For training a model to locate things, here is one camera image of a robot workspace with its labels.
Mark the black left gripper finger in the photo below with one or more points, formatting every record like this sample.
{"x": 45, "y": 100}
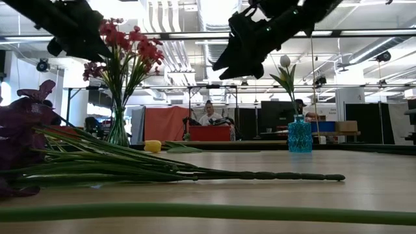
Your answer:
{"x": 83, "y": 47}
{"x": 102, "y": 45}

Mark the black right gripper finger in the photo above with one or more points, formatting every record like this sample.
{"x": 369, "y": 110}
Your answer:
{"x": 227, "y": 58}
{"x": 243, "y": 71}

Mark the white artificial tulip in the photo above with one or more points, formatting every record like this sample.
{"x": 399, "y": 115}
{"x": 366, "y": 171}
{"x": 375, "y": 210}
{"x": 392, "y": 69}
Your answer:
{"x": 195, "y": 212}
{"x": 285, "y": 61}

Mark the green glass vase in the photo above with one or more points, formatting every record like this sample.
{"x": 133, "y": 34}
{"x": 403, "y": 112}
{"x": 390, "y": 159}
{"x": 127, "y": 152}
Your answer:
{"x": 117, "y": 133}

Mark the yellow artificial tulip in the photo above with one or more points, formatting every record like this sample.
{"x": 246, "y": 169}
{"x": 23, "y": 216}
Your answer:
{"x": 152, "y": 146}

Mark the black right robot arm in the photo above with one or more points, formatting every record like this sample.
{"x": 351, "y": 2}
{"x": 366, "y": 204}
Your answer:
{"x": 308, "y": 13}

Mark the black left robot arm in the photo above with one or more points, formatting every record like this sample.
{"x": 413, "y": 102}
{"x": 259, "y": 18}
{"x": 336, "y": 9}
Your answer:
{"x": 29, "y": 14}

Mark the blue glass vase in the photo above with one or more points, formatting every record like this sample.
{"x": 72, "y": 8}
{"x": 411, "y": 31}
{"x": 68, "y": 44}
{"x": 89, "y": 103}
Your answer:
{"x": 299, "y": 136}

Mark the black monitor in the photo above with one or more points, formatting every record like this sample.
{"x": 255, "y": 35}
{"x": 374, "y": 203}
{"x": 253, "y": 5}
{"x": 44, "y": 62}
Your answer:
{"x": 276, "y": 113}

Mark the person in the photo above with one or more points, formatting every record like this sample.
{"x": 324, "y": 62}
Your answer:
{"x": 91, "y": 125}
{"x": 209, "y": 118}
{"x": 300, "y": 104}

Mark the thin hanging pole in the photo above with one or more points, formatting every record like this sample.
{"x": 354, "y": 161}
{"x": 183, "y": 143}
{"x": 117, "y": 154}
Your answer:
{"x": 313, "y": 65}

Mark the red box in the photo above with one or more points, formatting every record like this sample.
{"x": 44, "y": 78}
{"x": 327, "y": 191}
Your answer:
{"x": 209, "y": 133}

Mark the grey cloth screen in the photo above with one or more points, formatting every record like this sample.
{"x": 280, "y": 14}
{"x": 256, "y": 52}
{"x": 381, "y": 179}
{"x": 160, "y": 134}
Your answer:
{"x": 138, "y": 123}

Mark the orange cloth screen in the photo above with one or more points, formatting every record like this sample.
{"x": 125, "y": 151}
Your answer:
{"x": 167, "y": 122}

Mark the purple artificial flower bunch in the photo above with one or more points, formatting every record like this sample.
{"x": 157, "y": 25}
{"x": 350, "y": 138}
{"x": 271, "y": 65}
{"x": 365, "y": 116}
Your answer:
{"x": 26, "y": 117}

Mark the blue plastic bin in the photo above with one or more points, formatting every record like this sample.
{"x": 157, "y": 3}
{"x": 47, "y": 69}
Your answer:
{"x": 325, "y": 126}

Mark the white pillar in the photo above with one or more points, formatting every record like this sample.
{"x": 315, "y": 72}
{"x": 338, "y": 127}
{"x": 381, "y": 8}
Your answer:
{"x": 349, "y": 100}

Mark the cardboard box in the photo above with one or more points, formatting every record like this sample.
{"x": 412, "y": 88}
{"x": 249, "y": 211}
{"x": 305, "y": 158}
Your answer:
{"x": 346, "y": 126}

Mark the black partition panel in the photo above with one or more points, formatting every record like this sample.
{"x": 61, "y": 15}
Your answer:
{"x": 367, "y": 123}

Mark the white cloth screen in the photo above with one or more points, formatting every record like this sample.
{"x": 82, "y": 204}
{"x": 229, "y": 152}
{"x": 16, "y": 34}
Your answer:
{"x": 398, "y": 123}

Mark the black hanging camera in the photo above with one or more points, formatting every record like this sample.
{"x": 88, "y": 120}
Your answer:
{"x": 320, "y": 81}
{"x": 42, "y": 65}
{"x": 383, "y": 56}

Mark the grey horizontal frame rail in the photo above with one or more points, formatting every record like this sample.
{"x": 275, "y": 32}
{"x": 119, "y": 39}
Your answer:
{"x": 182, "y": 87}

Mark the black table edge frame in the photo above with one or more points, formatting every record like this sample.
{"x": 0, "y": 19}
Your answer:
{"x": 247, "y": 146}

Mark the black overhead frame bar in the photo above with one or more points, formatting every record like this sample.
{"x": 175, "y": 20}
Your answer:
{"x": 335, "y": 33}

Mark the silver diagonal ceiling duct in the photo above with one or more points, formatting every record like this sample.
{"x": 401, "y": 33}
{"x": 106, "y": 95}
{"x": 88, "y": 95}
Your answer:
{"x": 370, "y": 50}

